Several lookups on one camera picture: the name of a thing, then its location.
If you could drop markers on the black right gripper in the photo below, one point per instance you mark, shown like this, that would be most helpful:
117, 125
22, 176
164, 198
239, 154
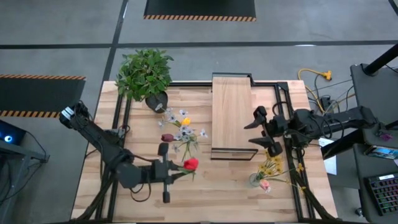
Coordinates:
281, 129

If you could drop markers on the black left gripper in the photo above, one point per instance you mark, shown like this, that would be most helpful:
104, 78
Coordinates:
160, 172

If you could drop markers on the yellow daffodil bunch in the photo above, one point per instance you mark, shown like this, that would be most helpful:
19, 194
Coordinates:
279, 161

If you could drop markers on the dark red tulip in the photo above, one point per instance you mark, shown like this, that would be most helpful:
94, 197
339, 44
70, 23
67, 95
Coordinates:
167, 137

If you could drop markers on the white flower bunch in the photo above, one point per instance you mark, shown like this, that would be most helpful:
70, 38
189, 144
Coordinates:
185, 129

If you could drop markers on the orange yellow tulip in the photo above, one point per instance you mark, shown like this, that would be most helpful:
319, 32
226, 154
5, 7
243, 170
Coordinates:
186, 121

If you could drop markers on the pink tulip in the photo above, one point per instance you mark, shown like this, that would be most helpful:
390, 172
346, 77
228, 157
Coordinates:
265, 184

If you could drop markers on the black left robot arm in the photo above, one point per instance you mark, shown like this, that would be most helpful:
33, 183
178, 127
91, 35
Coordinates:
102, 146

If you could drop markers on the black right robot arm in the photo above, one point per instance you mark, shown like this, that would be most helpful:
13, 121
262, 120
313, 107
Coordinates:
342, 119

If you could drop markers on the small clear glass vase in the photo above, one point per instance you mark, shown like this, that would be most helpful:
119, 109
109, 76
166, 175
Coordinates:
253, 180

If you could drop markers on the black power strip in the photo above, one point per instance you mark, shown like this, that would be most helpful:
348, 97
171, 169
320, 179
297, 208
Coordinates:
326, 102

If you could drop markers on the white paper sheet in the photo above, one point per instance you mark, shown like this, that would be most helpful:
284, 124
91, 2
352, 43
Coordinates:
331, 165

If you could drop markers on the green potted plant black pot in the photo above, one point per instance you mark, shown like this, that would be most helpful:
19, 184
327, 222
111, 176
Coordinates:
144, 74

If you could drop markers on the smartphone with lit screen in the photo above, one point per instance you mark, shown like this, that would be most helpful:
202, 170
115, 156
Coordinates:
381, 152

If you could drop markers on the dark grey desk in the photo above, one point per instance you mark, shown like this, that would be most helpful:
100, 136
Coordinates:
376, 93

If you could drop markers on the small purple object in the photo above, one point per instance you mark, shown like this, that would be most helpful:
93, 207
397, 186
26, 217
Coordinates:
386, 136

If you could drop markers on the backlit colourful keyboard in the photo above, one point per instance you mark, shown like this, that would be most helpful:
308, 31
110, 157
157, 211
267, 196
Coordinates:
384, 194

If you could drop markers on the black pole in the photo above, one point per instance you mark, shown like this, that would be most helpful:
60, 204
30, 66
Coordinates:
381, 60

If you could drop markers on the black hazard-striped floor mat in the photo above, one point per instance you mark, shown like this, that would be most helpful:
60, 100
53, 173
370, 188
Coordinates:
37, 93
199, 7

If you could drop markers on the grey equipment stand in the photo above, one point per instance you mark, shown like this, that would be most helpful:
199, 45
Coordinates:
18, 152

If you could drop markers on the black computer with blue light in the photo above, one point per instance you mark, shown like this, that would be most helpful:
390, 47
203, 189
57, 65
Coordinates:
12, 133

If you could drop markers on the wooden shelf with black frame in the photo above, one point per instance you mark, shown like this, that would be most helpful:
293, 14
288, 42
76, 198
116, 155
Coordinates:
231, 112

